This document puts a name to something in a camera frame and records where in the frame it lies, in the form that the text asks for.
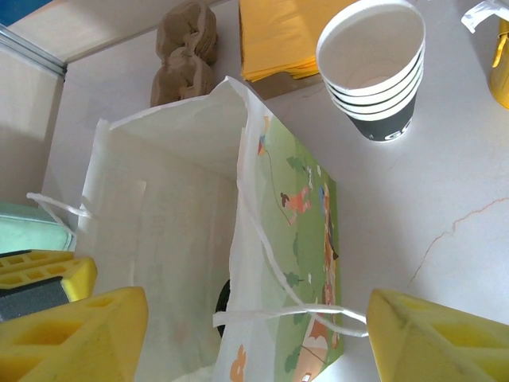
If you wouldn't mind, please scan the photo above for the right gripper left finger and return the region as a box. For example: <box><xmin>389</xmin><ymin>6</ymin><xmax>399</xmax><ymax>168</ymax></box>
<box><xmin>0</xmin><ymin>286</ymin><xmax>149</xmax><ymax>382</ymax></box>

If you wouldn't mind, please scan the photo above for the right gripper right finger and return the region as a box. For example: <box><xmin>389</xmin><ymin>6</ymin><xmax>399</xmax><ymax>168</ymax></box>
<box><xmin>366</xmin><ymin>289</ymin><xmax>509</xmax><ymax>382</ymax></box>

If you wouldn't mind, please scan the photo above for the green paper cup black lid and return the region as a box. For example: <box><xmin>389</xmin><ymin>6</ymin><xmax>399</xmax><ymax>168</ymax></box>
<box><xmin>214</xmin><ymin>278</ymin><xmax>232</xmax><ymax>339</ymax></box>

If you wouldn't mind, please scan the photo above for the white paper carry bag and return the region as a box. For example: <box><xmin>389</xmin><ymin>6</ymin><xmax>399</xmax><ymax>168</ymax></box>
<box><xmin>25</xmin><ymin>75</ymin><xmax>369</xmax><ymax>382</ymax></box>

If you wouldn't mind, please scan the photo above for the green zippered pouch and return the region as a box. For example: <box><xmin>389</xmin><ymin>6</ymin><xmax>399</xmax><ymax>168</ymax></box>
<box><xmin>0</xmin><ymin>201</ymin><xmax>76</xmax><ymax>254</ymax></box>

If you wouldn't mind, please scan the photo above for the stack of cardboard cup carriers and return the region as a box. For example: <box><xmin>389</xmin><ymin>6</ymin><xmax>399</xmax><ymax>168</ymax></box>
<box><xmin>150</xmin><ymin>0</ymin><xmax>219</xmax><ymax>107</ymax></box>

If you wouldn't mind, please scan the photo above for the yellow stirrer holder cup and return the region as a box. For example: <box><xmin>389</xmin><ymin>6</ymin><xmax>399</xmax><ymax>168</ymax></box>
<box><xmin>488</xmin><ymin>19</ymin><xmax>509</xmax><ymax>111</ymax></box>

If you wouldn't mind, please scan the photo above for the stack of paper cups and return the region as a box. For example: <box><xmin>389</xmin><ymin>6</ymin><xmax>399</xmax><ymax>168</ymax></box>
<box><xmin>316</xmin><ymin>0</ymin><xmax>426</xmax><ymax>143</ymax></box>

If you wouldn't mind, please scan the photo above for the stack of yellow napkins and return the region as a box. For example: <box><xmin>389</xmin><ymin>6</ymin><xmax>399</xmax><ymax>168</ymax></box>
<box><xmin>238</xmin><ymin>0</ymin><xmax>359</xmax><ymax>100</ymax></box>

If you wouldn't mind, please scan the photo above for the white wrapped stirrer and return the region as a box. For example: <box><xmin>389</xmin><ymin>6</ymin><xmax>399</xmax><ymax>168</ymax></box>
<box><xmin>460</xmin><ymin>0</ymin><xmax>509</xmax><ymax>33</ymax></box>

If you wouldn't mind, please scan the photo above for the aluminium frame post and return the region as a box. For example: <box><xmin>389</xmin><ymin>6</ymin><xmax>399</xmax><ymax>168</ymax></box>
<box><xmin>0</xmin><ymin>23</ymin><xmax>68</xmax><ymax>76</ymax></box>

